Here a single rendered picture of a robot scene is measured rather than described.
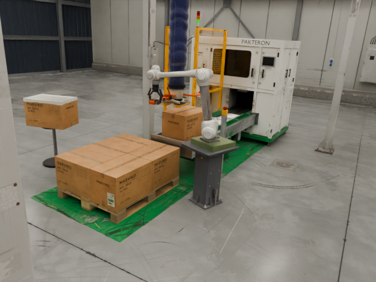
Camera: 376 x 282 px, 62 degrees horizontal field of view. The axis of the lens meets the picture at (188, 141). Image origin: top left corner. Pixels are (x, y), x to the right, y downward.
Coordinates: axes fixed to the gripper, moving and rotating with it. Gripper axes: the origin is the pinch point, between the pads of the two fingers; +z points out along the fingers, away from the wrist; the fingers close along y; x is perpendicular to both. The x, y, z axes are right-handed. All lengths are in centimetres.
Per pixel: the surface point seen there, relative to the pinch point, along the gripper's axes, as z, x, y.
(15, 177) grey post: -44, 276, -121
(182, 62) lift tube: -42, -54, -8
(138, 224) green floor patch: 122, 66, -18
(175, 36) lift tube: -73, -47, -1
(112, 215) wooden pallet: 114, 75, 8
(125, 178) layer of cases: 73, 62, 0
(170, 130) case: 51, -58, 7
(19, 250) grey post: -26, 277, -120
